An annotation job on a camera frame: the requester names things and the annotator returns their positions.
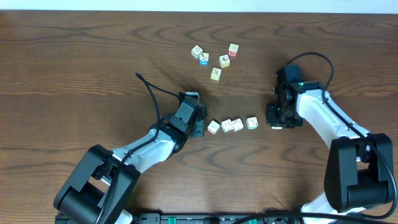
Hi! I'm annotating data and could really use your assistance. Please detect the wooden block blue side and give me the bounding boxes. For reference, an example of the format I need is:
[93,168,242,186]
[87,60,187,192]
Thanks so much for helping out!
[199,52,210,65]

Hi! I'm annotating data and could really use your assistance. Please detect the wooden block red M side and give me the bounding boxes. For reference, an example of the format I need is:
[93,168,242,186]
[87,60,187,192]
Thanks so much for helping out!
[228,43,239,57]

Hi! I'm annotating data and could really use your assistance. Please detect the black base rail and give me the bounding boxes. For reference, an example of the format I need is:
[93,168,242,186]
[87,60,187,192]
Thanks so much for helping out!
[54,212,398,224]

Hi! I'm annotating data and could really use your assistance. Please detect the wooden block with turtle drawing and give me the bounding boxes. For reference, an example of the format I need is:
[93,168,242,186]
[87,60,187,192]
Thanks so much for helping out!
[221,119,234,133]

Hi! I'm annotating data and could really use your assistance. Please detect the black cable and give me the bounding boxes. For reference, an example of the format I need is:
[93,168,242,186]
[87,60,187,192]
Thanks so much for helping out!
[284,52,398,220]
[135,72,181,138]

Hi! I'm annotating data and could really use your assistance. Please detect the wooden block airplane green N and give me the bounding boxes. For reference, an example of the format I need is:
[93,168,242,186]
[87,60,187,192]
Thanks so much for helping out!
[246,116,259,129]

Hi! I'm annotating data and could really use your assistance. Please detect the wooden block red letter side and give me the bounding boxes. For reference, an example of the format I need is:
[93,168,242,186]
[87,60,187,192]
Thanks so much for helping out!
[207,120,221,135]

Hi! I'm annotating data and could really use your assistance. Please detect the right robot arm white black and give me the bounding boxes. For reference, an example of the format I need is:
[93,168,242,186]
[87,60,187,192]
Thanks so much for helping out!
[266,65,397,215]

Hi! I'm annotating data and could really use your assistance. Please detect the wooden block plain top left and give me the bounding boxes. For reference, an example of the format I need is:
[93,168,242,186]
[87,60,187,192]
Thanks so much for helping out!
[191,45,203,59]

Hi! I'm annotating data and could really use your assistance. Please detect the left black cable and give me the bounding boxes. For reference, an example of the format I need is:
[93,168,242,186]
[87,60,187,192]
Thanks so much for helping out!
[135,72,181,138]

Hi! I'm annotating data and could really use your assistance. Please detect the wooden block red A side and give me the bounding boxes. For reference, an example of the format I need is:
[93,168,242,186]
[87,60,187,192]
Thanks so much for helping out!
[232,118,244,132]

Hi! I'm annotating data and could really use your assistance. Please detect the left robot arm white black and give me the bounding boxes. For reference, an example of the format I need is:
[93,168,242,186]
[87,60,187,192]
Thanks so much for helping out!
[53,92,206,223]

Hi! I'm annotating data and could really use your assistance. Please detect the wooden block brown drawing yellow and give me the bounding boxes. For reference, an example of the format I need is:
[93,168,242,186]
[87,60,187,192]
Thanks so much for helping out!
[219,55,231,68]

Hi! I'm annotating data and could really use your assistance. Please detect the right black cable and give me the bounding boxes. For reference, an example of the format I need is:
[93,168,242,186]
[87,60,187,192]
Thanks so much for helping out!
[284,52,398,220]

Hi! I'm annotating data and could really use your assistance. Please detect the wooden block yellow border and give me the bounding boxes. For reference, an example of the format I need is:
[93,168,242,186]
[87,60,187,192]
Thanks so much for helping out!
[210,67,222,81]

